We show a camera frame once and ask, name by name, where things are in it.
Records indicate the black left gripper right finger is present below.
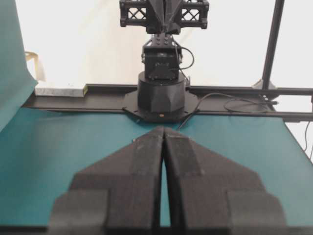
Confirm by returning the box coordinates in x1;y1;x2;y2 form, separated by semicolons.
164;128;287;235

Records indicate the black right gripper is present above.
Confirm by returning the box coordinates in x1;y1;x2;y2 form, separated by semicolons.
119;0;209;34

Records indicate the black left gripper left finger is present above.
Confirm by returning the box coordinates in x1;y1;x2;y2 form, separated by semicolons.
48;127;163;235

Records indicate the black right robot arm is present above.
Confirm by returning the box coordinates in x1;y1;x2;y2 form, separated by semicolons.
119;0;209;122

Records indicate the grey foam block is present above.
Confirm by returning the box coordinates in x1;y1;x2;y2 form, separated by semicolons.
34;86;88;97

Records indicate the teal backdrop sheet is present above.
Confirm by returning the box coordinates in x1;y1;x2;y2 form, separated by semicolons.
0;0;37;130

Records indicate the black cable on rail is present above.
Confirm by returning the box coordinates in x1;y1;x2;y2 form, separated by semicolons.
177;92;279;130

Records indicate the black aluminium frame rail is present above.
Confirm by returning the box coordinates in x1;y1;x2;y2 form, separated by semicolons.
23;84;313;123

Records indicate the black vertical frame post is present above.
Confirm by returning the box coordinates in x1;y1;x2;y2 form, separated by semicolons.
262;0;285;90

